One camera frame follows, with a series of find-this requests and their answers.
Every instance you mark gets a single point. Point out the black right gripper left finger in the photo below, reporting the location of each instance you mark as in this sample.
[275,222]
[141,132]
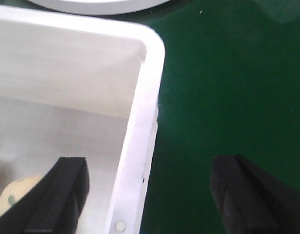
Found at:
[54,205]

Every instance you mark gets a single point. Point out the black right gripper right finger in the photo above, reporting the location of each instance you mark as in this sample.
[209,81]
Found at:
[252,201]

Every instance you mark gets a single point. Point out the yellow plush ball toy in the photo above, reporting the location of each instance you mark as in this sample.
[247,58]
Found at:
[16,190]

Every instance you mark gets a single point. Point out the white plastic tote box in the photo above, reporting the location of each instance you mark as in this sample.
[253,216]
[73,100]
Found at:
[73,86]

